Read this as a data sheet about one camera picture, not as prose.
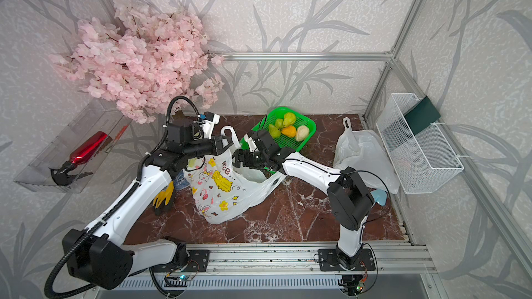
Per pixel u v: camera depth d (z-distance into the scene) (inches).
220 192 30.3
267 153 25.7
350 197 18.3
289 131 41.6
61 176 23.0
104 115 30.9
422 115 28.9
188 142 23.5
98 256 15.0
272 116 44.0
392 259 29.7
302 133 41.3
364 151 37.9
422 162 23.5
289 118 42.5
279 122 42.6
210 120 26.4
